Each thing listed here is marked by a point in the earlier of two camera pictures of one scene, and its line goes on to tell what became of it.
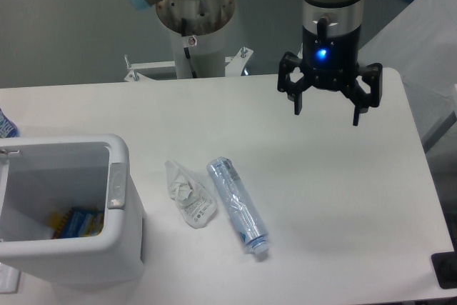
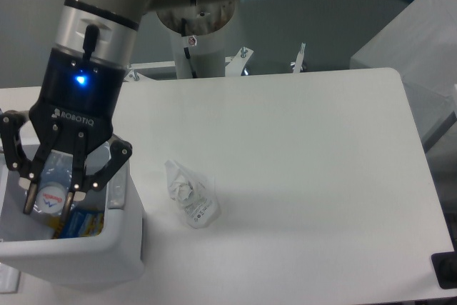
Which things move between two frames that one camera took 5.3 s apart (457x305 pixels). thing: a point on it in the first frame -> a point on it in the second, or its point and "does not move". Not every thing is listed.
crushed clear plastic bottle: x=239 y=204 -> x=54 y=184
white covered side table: x=420 y=43 does not move
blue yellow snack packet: x=76 y=223 does not move
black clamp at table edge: x=445 y=266 does not move
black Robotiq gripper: x=331 y=63 -> x=79 y=98
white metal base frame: x=234 y=67 does not move
